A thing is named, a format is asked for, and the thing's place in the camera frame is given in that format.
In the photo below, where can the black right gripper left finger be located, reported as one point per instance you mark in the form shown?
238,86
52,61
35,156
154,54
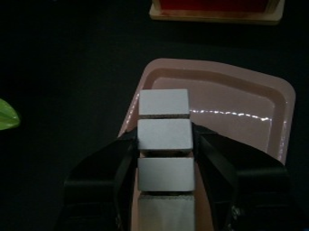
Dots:
96,183

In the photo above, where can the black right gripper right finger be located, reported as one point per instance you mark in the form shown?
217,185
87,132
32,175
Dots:
249,183

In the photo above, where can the white segmented sushi roll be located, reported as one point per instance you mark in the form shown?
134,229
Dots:
165,138

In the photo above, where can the green starfruit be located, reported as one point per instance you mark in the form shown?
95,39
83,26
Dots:
7,115

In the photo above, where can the pink plastic tray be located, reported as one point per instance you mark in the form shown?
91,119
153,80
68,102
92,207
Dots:
233,102

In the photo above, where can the wooden box with red inside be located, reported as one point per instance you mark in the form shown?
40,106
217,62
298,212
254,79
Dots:
217,10

